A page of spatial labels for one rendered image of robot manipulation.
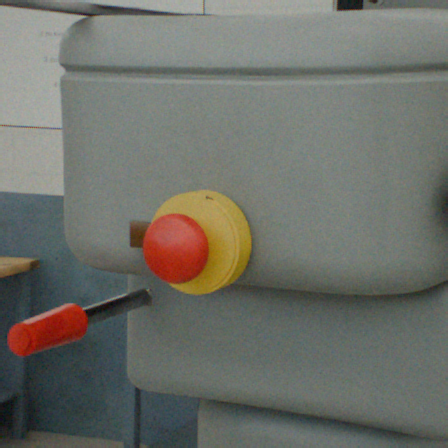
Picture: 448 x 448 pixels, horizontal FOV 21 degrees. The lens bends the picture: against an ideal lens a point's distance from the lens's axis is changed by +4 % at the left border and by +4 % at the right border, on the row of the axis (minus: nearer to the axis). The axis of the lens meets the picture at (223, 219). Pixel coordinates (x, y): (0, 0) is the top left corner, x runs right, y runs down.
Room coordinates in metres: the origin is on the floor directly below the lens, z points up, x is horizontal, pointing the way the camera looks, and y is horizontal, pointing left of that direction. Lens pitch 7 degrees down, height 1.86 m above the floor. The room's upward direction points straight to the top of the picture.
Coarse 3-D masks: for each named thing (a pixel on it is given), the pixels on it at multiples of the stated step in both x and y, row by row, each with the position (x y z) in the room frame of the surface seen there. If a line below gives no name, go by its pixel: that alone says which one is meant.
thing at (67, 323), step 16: (144, 288) 0.83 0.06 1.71; (96, 304) 0.78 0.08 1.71; (112, 304) 0.78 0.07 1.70; (128, 304) 0.80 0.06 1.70; (144, 304) 0.82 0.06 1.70; (32, 320) 0.71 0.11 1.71; (48, 320) 0.72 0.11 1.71; (64, 320) 0.73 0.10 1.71; (80, 320) 0.74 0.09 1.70; (96, 320) 0.77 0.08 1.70; (16, 336) 0.70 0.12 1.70; (32, 336) 0.70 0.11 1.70; (48, 336) 0.71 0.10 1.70; (64, 336) 0.73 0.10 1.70; (80, 336) 0.74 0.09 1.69; (16, 352) 0.71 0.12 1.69; (32, 352) 0.70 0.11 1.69
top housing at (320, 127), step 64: (64, 64) 0.76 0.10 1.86; (128, 64) 0.72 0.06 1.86; (192, 64) 0.70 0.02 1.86; (256, 64) 0.69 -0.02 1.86; (320, 64) 0.67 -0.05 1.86; (384, 64) 0.66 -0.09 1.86; (64, 128) 0.76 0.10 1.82; (128, 128) 0.72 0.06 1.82; (192, 128) 0.70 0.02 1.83; (256, 128) 0.69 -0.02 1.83; (320, 128) 0.67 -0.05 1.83; (384, 128) 0.66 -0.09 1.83; (64, 192) 0.77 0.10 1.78; (128, 192) 0.72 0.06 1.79; (256, 192) 0.69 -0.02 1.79; (320, 192) 0.67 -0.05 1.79; (384, 192) 0.66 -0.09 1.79; (128, 256) 0.73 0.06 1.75; (256, 256) 0.69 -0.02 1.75; (320, 256) 0.67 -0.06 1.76; (384, 256) 0.66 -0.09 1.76
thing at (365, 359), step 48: (240, 288) 0.79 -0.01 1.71; (432, 288) 0.74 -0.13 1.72; (144, 336) 0.83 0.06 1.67; (192, 336) 0.81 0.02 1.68; (240, 336) 0.79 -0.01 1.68; (288, 336) 0.78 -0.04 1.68; (336, 336) 0.76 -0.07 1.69; (384, 336) 0.75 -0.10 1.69; (432, 336) 0.74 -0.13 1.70; (144, 384) 0.83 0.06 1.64; (192, 384) 0.81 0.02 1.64; (240, 384) 0.79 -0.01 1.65; (288, 384) 0.78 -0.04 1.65; (336, 384) 0.76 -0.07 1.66; (384, 384) 0.75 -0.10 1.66; (432, 384) 0.74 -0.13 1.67; (432, 432) 0.74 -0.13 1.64
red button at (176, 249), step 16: (160, 224) 0.66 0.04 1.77; (176, 224) 0.66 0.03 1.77; (192, 224) 0.66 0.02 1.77; (144, 240) 0.67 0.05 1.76; (160, 240) 0.66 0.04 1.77; (176, 240) 0.65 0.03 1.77; (192, 240) 0.65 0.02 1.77; (144, 256) 0.67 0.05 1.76; (160, 256) 0.66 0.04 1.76; (176, 256) 0.65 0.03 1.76; (192, 256) 0.65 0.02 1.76; (160, 272) 0.66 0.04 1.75; (176, 272) 0.65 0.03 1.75; (192, 272) 0.65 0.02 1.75
